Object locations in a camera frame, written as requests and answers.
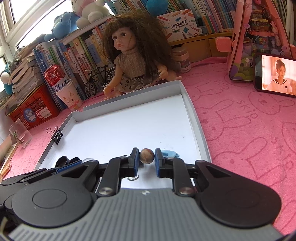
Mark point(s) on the brown nut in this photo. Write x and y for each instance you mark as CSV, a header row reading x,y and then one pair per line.
x,y
146,156

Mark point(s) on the small blue plush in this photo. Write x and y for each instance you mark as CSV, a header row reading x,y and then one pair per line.
x,y
62,25

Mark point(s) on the wooden drawer unit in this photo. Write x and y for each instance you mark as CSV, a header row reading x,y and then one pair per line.
x,y
203,46

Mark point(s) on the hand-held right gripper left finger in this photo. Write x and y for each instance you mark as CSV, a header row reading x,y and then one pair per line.
x,y
133,162

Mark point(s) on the clear plastic dome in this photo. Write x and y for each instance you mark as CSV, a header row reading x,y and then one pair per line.
x,y
89,160

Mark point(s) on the pink bunny-print cloth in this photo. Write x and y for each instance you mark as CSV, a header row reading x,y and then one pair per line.
x,y
242,139

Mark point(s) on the beige notebook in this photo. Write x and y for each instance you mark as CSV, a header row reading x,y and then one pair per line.
x,y
8,160

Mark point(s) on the white cardboard tray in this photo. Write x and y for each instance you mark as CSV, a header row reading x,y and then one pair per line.
x,y
138,120

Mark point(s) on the small black binder clip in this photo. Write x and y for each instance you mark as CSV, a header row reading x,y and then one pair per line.
x,y
56,136

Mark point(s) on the small lidded jar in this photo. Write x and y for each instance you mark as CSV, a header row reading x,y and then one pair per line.
x,y
183,61

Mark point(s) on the pink house-shaped case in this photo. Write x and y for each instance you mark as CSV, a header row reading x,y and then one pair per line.
x,y
242,53

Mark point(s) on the light blue plastic clip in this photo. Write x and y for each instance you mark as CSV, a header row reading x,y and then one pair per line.
x,y
171,153

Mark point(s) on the black round cap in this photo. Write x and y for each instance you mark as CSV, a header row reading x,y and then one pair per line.
x,y
75,160
62,161

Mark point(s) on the stack of books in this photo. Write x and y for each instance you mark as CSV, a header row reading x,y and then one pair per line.
x,y
25,76

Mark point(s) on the smartphone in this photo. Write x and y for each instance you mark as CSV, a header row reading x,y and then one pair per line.
x,y
277,74

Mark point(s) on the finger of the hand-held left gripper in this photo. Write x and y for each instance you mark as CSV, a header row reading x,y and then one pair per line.
x,y
64,168
27,178

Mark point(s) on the red beer can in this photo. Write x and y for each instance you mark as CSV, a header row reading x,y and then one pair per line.
x,y
56,76

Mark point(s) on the blue and white plush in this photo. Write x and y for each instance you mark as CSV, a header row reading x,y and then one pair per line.
x,y
7,78

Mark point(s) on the white printed carton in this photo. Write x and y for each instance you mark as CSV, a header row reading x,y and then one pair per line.
x,y
178,25

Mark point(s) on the red plastic crate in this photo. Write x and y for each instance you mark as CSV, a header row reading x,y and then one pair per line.
x,y
39,104

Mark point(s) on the pink bunny plush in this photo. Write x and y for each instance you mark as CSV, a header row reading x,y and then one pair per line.
x,y
92,11

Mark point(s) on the glass mug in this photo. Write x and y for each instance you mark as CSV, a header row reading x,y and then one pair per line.
x,y
20,132

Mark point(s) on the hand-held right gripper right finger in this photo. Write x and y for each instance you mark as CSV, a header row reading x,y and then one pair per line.
x,y
158,162

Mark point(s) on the long-haired doll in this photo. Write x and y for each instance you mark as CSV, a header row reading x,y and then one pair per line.
x,y
129,62

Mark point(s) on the large blue plush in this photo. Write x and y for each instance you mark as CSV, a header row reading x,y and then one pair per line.
x,y
158,7

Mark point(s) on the row of upright books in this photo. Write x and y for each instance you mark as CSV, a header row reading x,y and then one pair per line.
x,y
78,51

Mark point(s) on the window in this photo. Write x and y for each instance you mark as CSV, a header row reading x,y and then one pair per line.
x,y
27,14

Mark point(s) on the white paper cup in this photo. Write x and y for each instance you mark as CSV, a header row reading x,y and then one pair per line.
x,y
69,97

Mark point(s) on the black model bicycle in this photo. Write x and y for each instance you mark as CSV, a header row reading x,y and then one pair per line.
x,y
90,90

